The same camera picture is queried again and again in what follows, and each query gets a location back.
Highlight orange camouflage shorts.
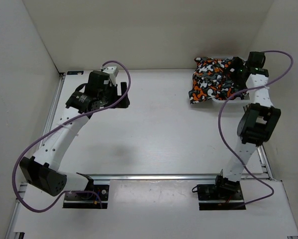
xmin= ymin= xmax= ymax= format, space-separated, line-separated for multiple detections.
xmin=188 ymin=57 xmax=245 ymax=105

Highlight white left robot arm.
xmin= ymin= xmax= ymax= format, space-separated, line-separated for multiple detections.
xmin=19 ymin=66 xmax=130 ymax=199

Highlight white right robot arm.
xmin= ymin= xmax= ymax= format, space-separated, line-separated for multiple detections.
xmin=213 ymin=52 xmax=281 ymax=199

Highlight white perforated plastic basket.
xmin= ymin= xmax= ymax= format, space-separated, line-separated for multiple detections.
xmin=211 ymin=94 xmax=250 ymax=105

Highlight small blue label sticker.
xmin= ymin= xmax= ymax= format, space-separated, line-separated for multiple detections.
xmin=67 ymin=71 xmax=84 ymax=75

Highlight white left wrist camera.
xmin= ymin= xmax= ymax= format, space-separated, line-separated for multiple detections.
xmin=101 ymin=66 xmax=119 ymax=85

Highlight left aluminium frame rail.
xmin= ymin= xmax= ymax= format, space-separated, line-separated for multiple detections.
xmin=43 ymin=73 xmax=66 ymax=140

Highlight aluminium frame rail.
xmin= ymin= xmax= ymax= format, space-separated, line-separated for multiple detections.
xmin=257 ymin=146 xmax=274 ymax=180
xmin=43 ymin=73 xmax=66 ymax=140

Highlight front aluminium rail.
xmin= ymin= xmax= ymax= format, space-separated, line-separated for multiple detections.
xmin=89 ymin=174 xmax=273 ymax=182

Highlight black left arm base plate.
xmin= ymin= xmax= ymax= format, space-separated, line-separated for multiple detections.
xmin=63 ymin=182 xmax=109 ymax=210

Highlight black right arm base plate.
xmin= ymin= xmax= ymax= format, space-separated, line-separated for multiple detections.
xmin=192 ymin=184 xmax=246 ymax=211

